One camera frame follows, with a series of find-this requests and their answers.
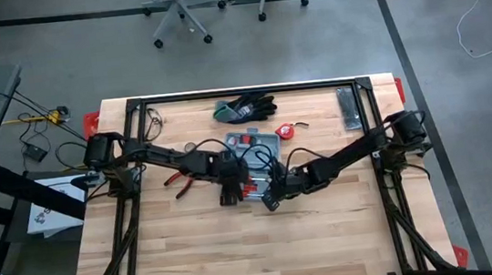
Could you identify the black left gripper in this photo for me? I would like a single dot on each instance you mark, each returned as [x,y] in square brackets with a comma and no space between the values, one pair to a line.
[228,169]

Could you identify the black aluminium table frame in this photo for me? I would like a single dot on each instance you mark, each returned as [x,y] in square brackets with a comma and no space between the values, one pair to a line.
[268,89]

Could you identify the black power adapter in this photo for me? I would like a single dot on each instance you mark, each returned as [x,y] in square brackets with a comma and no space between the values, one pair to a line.
[34,153]

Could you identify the white cardboard box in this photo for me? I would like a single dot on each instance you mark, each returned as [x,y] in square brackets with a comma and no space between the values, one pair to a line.
[52,213]

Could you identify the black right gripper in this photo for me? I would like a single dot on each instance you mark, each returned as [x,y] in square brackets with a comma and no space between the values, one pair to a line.
[292,180]

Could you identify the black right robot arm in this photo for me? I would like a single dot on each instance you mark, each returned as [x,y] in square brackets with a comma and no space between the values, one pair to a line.
[353,151]

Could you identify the red tape measure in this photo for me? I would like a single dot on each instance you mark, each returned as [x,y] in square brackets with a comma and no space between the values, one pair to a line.
[285,132]

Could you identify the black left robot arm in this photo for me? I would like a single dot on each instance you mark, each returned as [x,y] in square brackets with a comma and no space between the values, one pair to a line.
[161,155]

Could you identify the red table clamp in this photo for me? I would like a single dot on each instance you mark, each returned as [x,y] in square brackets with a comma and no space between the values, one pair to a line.
[461,256]
[400,89]
[91,121]

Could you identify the black work glove green cuff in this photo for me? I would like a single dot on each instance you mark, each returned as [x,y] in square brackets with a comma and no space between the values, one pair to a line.
[248,115]
[256,100]

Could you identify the grey plastic tool case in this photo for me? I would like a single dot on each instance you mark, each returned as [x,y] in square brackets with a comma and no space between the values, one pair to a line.
[269,139]

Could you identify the black rectangular bar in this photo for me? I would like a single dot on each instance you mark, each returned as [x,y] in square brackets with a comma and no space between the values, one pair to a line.
[348,108]

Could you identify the hex key set red holder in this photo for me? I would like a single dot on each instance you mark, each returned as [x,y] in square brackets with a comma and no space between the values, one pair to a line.
[246,140]

